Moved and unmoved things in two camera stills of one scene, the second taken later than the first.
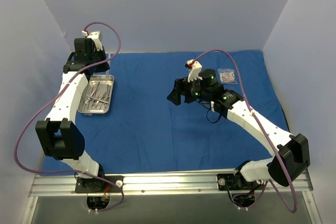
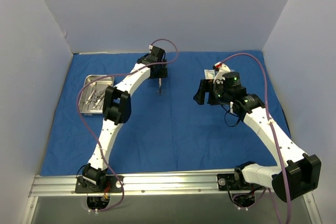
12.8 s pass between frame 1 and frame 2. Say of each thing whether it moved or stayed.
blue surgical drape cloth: stayed
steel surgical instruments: stayed
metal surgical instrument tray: stayed
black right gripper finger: moved
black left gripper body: moved
